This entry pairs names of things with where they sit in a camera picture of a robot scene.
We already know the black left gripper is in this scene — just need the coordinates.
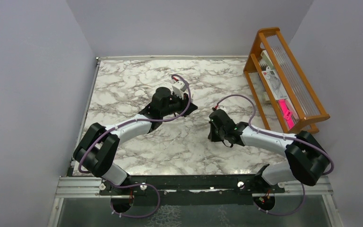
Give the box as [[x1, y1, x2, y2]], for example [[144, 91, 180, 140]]
[[161, 90, 198, 117]]

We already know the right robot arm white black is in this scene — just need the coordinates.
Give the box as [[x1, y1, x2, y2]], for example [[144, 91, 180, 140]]
[[208, 109, 333, 192]]

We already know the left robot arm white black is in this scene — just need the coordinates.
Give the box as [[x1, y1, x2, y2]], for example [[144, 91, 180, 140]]
[[73, 87, 198, 194]]

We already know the pink item in rack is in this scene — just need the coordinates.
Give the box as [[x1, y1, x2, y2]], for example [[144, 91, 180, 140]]
[[278, 99, 294, 129]]

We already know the orange wooden rack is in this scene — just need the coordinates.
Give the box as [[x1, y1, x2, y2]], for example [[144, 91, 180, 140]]
[[243, 27, 330, 134]]

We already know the white booklet in rack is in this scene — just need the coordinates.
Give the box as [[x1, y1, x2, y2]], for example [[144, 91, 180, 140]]
[[259, 50, 289, 100]]

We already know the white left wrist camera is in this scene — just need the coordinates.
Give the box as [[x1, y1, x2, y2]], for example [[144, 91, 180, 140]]
[[172, 80, 187, 99]]

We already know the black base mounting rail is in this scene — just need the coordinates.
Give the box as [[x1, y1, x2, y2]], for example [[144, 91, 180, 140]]
[[99, 174, 285, 206]]

